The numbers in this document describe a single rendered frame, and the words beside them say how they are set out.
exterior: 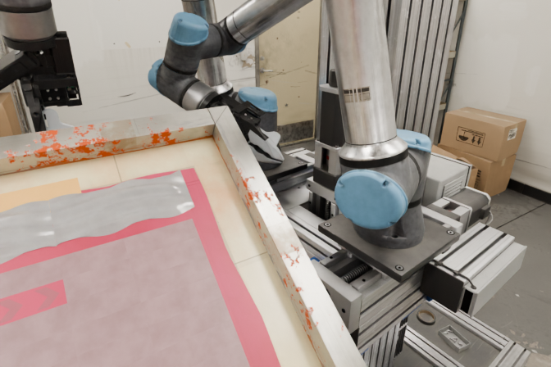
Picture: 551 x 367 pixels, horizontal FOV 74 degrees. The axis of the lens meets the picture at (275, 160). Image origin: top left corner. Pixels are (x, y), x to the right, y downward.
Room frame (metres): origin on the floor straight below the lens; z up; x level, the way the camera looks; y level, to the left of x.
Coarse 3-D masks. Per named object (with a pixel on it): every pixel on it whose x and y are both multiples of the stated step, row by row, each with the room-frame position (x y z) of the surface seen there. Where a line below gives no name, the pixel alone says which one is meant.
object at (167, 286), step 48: (192, 192) 0.49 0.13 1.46; (96, 240) 0.39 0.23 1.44; (144, 240) 0.41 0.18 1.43; (192, 240) 0.42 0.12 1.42; (96, 288) 0.34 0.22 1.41; (144, 288) 0.35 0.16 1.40; (192, 288) 0.37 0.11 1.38; (240, 288) 0.38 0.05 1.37; (96, 336) 0.30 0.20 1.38; (144, 336) 0.31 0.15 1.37; (192, 336) 0.32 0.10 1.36; (240, 336) 0.33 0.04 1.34
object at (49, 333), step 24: (24, 264) 0.35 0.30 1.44; (48, 264) 0.35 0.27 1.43; (0, 288) 0.32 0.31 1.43; (24, 288) 0.33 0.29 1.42; (48, 312) 0.31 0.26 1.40; (0, 336) 0.28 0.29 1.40; (24, 336) 0.28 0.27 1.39; (48, 336) 0.29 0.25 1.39; (72, 336) 0.29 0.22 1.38; (0, 360) 0.26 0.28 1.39; (24, 360) 0.27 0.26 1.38; (48, 360) 0.27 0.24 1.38; (72, 360) 0.27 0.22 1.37
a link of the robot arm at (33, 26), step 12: (0, 12) 0.55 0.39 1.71; (12, 12) 0.61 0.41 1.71; (36, 12) 0.62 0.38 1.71; (48, 12) 0.58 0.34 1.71; (0, 24) 0.56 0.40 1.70; (12, 24) 0.55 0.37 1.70; (24, 24) 0.55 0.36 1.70; (36, 24) 0.56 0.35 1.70; (48, 24) 0.58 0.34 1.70; (12, 36) 0.55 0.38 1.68; (24, 36) 0.56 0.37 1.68; (36, 36) 0.56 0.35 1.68; (48, 36) 0.58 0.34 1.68
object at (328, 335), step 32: (96, 128) 0.51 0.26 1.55; (128, 128) 0.53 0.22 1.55; (160, 128) 0.54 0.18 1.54; (192, 128) 0.56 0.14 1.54; (224, 128) 0.58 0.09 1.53; (0, 160) 0.43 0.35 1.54; (32, 160) 0.45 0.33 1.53; (64, 160) 0.48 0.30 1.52; (224, 160) 0.56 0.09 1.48; (256, 160) 0.54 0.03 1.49; (256, 192) 0.48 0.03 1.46; (256, 224) 0.46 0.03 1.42; (288, 224) 0.45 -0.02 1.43; (288, 256) 0.40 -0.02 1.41; (288, 288) 0.38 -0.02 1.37; (320, 288) 0.37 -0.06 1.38; (320, 320) 0.34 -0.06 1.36; (320, 352) 0.32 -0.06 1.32; (352, 352) 0.31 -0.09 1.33
